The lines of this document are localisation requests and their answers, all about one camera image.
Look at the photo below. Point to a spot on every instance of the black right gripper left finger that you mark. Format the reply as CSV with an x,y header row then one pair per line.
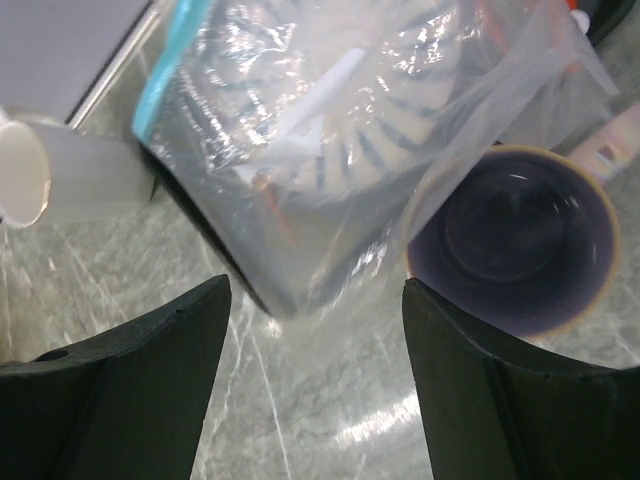
x,y
128,403

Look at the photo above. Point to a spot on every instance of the black rectangular tray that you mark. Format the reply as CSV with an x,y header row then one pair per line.
x,y
200,215

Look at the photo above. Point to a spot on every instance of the beige mug purple inside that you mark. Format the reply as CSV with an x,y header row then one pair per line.
x,y
529,242

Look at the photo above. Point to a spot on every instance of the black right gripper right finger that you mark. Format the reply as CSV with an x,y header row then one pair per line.
x,y
496,407

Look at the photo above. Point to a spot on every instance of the orange plastic fork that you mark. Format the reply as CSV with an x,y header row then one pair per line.
x,y
269,191

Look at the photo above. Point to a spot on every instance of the clear bag with blue zipper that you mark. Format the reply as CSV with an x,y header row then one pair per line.
x,y
310,150

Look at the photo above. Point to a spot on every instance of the white ceramic mug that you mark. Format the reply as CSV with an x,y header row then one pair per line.
x,y
52,173

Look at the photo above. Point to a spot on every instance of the white blue striped plate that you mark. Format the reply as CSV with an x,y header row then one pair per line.
x,y
327,98

